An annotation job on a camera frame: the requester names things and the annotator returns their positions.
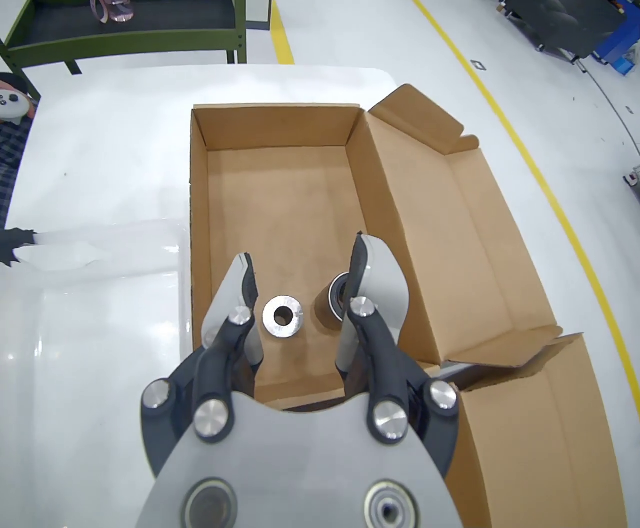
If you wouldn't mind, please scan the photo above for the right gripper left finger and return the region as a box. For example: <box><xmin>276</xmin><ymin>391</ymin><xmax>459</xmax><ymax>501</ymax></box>
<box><xmin>141</xmin><ymin>251</ymin><xmax>265</xmax><ymax>480</ymax></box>

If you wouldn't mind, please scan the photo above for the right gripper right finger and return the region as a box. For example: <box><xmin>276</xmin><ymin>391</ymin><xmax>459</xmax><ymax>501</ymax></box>
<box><xmin>335</xmin><ymin>232</ymin><xmax>460</xmax><ymax>477</ymax></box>

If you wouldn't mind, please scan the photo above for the black metal bush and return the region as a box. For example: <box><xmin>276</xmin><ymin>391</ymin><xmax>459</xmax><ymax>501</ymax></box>
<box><xmin>314</xmin><ymin>271</ymin><xmax>352</xmax><ymax>321</ymax></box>

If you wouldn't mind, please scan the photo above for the deep clear plastic tray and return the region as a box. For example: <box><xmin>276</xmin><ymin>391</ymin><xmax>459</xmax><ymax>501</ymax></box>
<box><xmin>0</xmin><ymin>221</ymin><xmax>194</xmax><ymax>401</ymax></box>

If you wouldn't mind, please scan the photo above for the shallow cardboard box with open lid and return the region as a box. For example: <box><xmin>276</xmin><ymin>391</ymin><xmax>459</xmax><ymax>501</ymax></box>
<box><xmin>189</xmin><ymin>83</ymin><xmax>564</xmax><ymax>417</ymax></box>

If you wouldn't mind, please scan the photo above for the person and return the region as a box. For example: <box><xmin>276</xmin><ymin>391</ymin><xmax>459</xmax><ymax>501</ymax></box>
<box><xmin>0</xmin><ymin>72</ymin><xmax>42</xmax><ymax>226</ymax></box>

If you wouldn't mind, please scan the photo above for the green metal cart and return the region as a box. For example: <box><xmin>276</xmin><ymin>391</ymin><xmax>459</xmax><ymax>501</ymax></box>
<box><xmin>0</xmin><ymin>0</ymin><xmax>248</xmax><ymax>97</ymax></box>

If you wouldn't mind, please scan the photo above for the pink tape roll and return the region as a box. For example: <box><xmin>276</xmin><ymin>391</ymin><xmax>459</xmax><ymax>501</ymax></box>
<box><xmin>90</xmin><ymin>0</ymin><xmax>135</xmax><ymax>24</ymax></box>

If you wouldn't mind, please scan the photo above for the black cart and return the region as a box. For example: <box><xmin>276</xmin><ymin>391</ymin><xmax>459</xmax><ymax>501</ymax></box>
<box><xmin>497</xmin><ymin>0</ymin><xmax>629</xmax><ymax>62</ymax></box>

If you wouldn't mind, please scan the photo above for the blue crate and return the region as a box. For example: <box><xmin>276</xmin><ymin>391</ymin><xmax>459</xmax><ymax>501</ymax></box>
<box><xmin>593</xmin><ymin>27</ymin><xmax>640</xmax><ymax>77</ymax></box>

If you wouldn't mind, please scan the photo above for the silver metal ring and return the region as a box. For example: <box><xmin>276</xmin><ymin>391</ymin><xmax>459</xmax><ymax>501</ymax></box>
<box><xmin>262</xmin><ymin>295</ymin><xmax>305</xmax><ymax>338</ymax></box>

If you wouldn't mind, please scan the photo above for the black cable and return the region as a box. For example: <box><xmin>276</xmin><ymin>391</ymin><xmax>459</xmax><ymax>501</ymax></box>
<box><xmin>580</xmin><ymin>62</ymin><xmax>640</xmax><ymax>153</ymax></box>

